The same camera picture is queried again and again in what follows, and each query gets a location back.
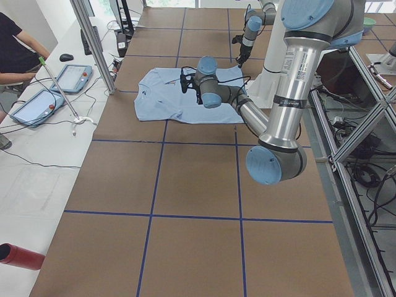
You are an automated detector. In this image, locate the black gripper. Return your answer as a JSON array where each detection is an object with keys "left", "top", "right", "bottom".
[
  {"left": 196, "top": 88, "right": 203, "bottom": 105},
  {"left": 236, "top": 44, "right": 253, "bottom": 68}
]

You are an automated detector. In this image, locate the light blue t-shirt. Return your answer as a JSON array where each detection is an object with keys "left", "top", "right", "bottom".
[{"left": 134, "top": 67, "right": 243, "bottom": 124}]

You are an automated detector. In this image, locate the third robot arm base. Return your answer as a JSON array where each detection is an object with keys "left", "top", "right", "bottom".
[{"left": 366, "top": 43, "right": 395, "bottom": 90}]

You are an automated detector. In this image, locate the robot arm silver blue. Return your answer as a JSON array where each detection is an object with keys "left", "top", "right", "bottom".
[
  {"left": 231, "top": 1, "right": 277, "bottom": 68},
  {"left": 181, "top": 1, "right": 365, "bottom": 184}
]

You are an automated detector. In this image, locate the black label device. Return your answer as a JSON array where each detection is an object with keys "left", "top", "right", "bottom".
[{"left": 116, "top": 32, "right": 128, "bottom": 58}]

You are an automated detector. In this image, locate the black keyboard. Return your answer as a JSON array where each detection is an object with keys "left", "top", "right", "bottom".
[{"left": 80, "top": 25, "right": 103, "bottom": 56}]

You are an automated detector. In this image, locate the far blue teach pendant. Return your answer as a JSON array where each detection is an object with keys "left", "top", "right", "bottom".
[{"left": 56, "top": 64, "right": 93, "bottom": 94}]

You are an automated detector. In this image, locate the blue teach pendant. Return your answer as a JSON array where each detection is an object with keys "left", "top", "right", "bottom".
[
  {"left": 56, "top": 64, "right": 93, "bottom": 94},
  {"left": 10, "top": 89, "right": 64, "bottom": 127}
]

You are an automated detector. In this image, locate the green bowl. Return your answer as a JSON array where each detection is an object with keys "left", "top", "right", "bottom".
[{"left": 363, "top": 17, "right": 376, "bottom": 32}]

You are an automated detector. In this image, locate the black computer mouse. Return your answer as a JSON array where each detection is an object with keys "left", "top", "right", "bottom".
[{"left": 59, "top": 53, "right": 74, "bottom": 62}]

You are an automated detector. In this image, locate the near blue teach pendant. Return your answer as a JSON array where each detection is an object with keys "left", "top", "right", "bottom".
[{"left": 10, "top": 89, "right": 64, "bottom": 127}]

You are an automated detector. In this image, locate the metal rod with green tip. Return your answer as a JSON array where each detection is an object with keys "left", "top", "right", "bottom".
[{"left": 39, "top": 56, "right": 95, "bottom": 125}]

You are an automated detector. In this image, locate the person in black shirt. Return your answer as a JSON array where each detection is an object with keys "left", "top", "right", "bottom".
[{"left": 0, "top": 11, "right": 51, "bottom": 150}]

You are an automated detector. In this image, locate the red metal bottle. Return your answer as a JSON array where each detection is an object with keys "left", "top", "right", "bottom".
[{"left": 1, "top": 243, "right": 45, "bottom": 270}]

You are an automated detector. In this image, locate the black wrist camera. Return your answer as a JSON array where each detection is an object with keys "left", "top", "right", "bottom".
[
  {"left": 231, "top": 35, "right": 244, "bottom": 44},
  {"left": 179, "top": 66, "right": 196, "bottom": 93}
]

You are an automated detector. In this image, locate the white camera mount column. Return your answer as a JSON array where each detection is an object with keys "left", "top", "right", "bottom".
[{"left": 247, "top": 1, "right": 286, "bottom": 108}]

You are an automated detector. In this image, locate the aluminium frame post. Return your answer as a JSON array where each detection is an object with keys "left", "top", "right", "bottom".
[{"left": 70, "top": 0, "right": 116, "bottom": 95}]

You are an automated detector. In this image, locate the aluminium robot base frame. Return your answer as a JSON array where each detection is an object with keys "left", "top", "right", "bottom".
[{"left": 304, "top": 40, "right": 395, "bottom": 296}]

